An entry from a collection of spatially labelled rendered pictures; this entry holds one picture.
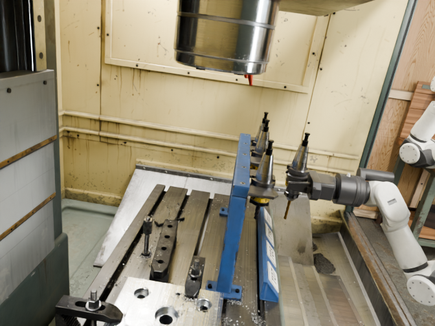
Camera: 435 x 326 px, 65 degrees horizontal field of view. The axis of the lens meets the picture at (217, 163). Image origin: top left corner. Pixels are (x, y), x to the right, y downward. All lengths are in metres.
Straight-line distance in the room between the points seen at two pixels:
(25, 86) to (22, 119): 0.07
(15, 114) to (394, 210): 0.94
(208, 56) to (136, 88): 1.21
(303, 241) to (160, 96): 0.93
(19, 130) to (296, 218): 1.22
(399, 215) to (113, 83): 1.31
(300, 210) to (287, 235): 0.17
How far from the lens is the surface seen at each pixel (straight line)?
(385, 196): 1.02
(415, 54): 3.50
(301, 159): 0.97
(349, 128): 1.71
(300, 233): 1.63
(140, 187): 1.72
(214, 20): 0.52
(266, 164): 0.85
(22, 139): 0.88
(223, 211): 1.35
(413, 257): 1.08
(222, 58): 0.52
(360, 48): 1.66
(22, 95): 0.86
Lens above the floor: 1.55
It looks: 21 degrees down
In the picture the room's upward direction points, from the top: 8 degrees clockwise
